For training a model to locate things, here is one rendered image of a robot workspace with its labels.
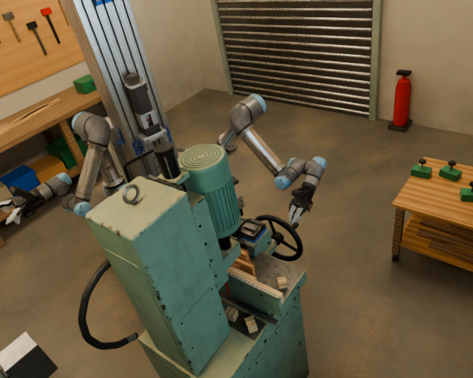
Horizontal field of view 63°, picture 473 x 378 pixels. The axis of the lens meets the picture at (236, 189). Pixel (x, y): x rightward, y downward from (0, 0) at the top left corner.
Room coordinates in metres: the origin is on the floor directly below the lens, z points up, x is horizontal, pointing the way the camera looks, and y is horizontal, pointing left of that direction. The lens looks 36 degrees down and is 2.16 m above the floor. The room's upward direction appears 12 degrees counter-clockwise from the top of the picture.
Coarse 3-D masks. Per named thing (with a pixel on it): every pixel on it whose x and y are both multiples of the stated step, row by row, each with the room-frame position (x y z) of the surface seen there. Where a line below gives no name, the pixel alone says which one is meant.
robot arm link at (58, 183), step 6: (60, 174) 1.66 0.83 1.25; (66, 174) 1.67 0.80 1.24; (48, 180) 1.63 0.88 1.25; (54, 180) 1.62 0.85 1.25; (60, 180) 1.63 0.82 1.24; (66, 180) 1.64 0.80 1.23; (48, 186) 1.59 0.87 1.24; (54, 186) 1.60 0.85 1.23; (60, 186) 1.61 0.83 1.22; (66, 186) 1.63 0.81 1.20; (54, 192) 1.59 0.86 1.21; (60, 192) 1.61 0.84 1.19; (66, 192) 1.62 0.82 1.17
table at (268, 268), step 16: (256, 256) 1.19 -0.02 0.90; (272, 256) 1.17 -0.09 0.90; (256, 272) 1.10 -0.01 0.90; (272, 272) 1.08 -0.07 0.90; (288, 272) 1.06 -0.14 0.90; (304, 272) 1.04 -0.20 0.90; (240, 288) 1.03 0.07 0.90; (288, 288) 0.98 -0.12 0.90; (272, 304) 0.93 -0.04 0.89; (288, 304) 0.94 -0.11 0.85
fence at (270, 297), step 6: (228, 276) 1.07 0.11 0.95; (234, 282) 1.05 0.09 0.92; (240, 282) 1.03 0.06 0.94; (246, 288) 1.01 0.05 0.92; (252, 288) 0.99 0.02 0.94; (258, 294) 0.97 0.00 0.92; (264, 294) 0.95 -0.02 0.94; (270, 294) 0.93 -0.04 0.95; (270, 300) 0.93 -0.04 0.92; (276, 300) 0.91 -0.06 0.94
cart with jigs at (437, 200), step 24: (432, 168) 1.97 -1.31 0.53; (456, 168) 1.92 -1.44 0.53; (408, 192) 1.79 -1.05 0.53; (432, 192) 1.75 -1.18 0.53; (456, 192) 1.70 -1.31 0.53; (432, 216) 1.56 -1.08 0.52; (456, 216) 1.51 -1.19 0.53; (408, 240) 1.72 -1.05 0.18; (432, 240) 1.66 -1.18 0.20; (456, 240) 1.61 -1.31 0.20; (456, 264) 1.45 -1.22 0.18
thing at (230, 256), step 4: (232, 240) 1.14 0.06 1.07; (232, 244) 1.12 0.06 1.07; (236, 244) 1.12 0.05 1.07; (232, 248) 1.10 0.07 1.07; (236, 248) 1.11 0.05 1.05; (240, 248) 1.13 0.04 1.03; (224, 252) 1.09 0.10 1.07; (228, 252) 1.08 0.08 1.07; (232, 252) 1.09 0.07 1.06; (236, 252) 1.11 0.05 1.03; (240, 252) 1.12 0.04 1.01; (224, 256) 1.06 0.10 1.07; (228, 256) 1.07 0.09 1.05; (232, 256) 1.09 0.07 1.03; (236, 256) 1.10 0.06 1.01; (224, 260) 1.06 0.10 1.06; (228, 260) 1.07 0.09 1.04; (232, 260) 1.08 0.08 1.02; (224, 264) 1.05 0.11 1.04; (228, 264) 1.07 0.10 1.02
